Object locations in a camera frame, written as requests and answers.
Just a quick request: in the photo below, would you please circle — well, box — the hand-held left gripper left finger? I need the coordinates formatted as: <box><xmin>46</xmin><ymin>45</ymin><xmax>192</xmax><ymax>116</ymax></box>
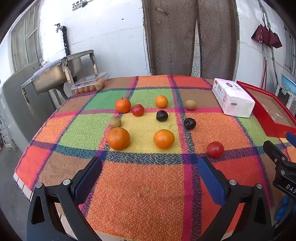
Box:
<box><xmin>26</xmin><ymin>156</ymin><xmax>103</xmax><ymax>241</ymax></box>

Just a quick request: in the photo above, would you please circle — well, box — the red tomato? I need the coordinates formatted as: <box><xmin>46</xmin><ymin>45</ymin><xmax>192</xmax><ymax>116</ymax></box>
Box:
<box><xmin>206</xmin><ymin>141</ymin><xmax>224</xmax><ymax>158</ymax></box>
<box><xmin>132</xmin><ymin>104</ymin><xmax>145</xmax><ymax>117</ymax></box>

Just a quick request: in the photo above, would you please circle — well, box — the red cardboard box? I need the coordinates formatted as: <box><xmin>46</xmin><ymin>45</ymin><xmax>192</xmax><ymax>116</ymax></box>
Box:
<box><xmin>236</xmin><ymin>80</ymin><xmax>296</xmax><ymax>139</ymax></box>

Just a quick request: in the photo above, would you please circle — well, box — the large orange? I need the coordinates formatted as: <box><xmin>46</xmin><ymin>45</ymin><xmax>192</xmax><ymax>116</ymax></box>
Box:
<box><xmin>107</xmin><ymin>127</ymin><xmax>131</xmax><ymax>150</ymax></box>

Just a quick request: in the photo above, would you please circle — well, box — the clear plastic container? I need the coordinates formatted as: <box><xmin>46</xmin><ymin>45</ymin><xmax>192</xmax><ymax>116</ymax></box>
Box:
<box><xmin>70</xmin><ymin>72</ymin><xmax>110</xmax><ymax>91</ymax></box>

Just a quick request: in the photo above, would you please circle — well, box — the brown ribbed metal door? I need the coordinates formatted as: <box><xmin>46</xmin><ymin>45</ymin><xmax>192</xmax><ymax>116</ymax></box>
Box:
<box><xmin>142</xmin><ymin>0</ymin><xmax>240</xmax><ymax>77</ymax></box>

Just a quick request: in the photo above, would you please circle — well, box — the black ribbed hose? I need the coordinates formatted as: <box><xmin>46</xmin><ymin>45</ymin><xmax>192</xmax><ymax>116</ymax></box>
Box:
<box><xmin>61</xmin><ymin>27</ymin><xmax>71</xmax><ymax>56</ymax></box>

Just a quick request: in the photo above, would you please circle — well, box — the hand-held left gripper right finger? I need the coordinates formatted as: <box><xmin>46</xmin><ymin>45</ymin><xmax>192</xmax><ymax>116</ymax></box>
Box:
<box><xmin>197</xmin><ymin>156</ymin><xmax>277</xmax><ymax>241</ymax></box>

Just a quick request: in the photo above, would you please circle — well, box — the white air conditioner unit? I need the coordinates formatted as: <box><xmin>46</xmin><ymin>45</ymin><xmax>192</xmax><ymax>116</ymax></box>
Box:
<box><xmin>276</xmin><ymin>83</ymin><xmax>296</xmax><ymax>113</ymax></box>

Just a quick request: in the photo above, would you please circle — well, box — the window with white frame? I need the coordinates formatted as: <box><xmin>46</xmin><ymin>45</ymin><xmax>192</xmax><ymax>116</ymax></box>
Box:
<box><xmin>10</xmin><ymin>2</ymin><xmax>43</xmax><ymax>72</ymax></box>

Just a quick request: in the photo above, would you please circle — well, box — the maroon umbrella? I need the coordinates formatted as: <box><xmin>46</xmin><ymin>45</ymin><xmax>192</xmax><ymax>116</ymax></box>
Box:
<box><xmin>251</xmin><ymin>23</ymin><xmax>283</xmax><ymax>49</ymax></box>

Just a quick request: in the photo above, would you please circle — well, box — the grey metal cabinet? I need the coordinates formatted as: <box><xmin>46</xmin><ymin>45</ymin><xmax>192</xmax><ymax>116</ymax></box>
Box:
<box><xmin>0</xmin><ymin>61</ymin><xmax>56</xmax><ymax>138</ymax></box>

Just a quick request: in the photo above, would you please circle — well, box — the stainless steel sink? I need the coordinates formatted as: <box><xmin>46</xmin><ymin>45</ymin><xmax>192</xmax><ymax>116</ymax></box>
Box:
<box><xmin>21</xmin><ymin>49</ymin><xmax>96</xmax><ymax>98</ymax></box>

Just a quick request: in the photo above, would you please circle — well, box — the blue plastic basin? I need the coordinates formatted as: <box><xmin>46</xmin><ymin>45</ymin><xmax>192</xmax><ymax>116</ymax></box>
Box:
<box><xmin>281</xmin><ymin>74</ymin><xmax>296</xmax><ymax>90</ymax></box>

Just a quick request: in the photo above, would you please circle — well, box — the brown kiwi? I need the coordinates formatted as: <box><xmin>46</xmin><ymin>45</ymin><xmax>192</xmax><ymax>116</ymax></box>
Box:
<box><xmin>109</xmin><ymin>116</ymin><xmax>122</xmax><ymax>128</ymax></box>
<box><xmin>184</xmin><ymin>100</ymin><xmax>197</xmax><ymax>111</ymax></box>

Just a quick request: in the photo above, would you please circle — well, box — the red stick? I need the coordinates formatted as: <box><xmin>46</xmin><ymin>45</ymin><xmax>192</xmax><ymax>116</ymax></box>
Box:
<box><xmin>262</xmin><ymin>58</ymin><xmax>269</xmax><ymax>89</ymax></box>

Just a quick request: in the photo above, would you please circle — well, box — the dark purple plum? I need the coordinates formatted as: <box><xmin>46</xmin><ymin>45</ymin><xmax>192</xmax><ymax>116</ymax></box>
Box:
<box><xmin>156</xmin><ymin>110</ymin><xmax>169</xmax><ymax>122</ymax></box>
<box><xmin>184</xmin><ymin>118</ymin><xmax>197</xmax><ymax>130</ymax></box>

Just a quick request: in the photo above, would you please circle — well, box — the group of small brown fruits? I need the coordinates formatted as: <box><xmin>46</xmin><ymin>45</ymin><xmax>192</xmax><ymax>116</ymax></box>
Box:
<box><xmin>74</xmin><ymin>78</ymin><xmax>106</xmax><ymax>94</ymax></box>

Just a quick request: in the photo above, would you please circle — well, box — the window with bars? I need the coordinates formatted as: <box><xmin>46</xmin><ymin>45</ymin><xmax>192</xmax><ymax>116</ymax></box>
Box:
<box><xmin>283</xmin><ymin>23</ymin><xmax>296</xmax><ymax>73</ymax></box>

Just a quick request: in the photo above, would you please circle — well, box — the colourful plaid blanket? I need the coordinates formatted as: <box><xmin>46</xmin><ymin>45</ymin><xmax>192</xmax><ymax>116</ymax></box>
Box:
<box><xmin>15</xmin><ymin>75</ymin><xmax>293</xmax><ymax>240</ymax></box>

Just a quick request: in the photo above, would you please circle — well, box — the person's right hand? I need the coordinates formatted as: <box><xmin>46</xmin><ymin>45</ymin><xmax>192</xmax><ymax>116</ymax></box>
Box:
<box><xmin>274</xmin><ymin>196</ymin><xmax>290</xmax><ymax>221</ymax></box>

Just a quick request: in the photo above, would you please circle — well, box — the wooden stick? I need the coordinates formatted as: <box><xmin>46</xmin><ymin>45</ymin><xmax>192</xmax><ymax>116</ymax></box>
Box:
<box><xmin>260</xmin><ymin>3</ymin><xmax>279</xmax><ymax>91</ymax></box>

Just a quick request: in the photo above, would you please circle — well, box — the white tissue pack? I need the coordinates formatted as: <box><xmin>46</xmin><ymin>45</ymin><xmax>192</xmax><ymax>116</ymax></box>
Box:
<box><xmin>212</xmin><ymin>78</ymin><xmax>256</xmax><ymax>118</ymax></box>

